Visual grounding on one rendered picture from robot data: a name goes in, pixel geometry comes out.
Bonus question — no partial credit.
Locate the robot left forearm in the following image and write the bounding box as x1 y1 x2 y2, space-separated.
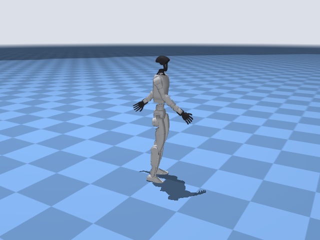
143 90 153 104

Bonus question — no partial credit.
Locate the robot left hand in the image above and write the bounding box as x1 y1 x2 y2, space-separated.
133 98 148 112

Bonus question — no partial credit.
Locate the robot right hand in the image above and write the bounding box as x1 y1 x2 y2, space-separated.
177 108 193 124

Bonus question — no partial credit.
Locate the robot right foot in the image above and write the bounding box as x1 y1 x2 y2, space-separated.
146 174 164 183

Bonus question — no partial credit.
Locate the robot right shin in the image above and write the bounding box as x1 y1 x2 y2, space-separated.
150 147 162 178

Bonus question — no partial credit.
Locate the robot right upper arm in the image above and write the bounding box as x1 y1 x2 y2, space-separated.
153 76 170 102

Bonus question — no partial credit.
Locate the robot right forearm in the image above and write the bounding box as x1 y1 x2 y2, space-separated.
164 95 183 114

